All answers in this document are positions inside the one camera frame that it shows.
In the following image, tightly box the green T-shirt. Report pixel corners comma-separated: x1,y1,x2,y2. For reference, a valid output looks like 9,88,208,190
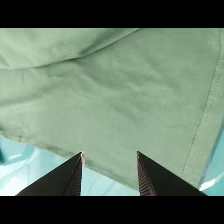
0,28,224,192

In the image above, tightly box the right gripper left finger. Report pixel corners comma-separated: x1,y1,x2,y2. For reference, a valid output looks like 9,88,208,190
15,151,84,197

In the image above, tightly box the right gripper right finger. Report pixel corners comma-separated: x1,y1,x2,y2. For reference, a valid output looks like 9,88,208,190
136,150,208,197

